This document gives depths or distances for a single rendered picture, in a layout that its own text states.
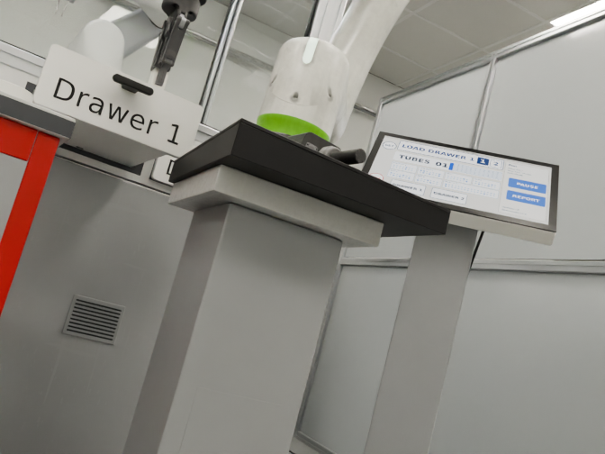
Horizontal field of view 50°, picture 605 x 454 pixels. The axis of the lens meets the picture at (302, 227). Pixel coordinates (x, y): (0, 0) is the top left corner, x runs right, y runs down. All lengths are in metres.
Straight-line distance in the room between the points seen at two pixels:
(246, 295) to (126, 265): 0.64
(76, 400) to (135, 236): 0.39
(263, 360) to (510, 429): 1.62
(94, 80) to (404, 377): 1.06
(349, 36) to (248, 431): 0.77
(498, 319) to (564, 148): 0.70
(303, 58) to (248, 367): 0.51
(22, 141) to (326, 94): 0.48
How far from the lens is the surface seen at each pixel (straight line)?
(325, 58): 1.12
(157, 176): 1.58
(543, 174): 1.92
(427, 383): 1.77
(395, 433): 1.78
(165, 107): 1.27
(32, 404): 1.58
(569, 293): 2.43
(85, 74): 1.24
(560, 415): 2.36
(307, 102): 1.09
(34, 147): 0.95
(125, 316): 1.58
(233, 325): 0.98
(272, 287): 0.99
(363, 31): 1.35
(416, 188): 1.76
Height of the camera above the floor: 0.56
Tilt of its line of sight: 9 degrees up
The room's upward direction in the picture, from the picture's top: 15 degrees clockwise
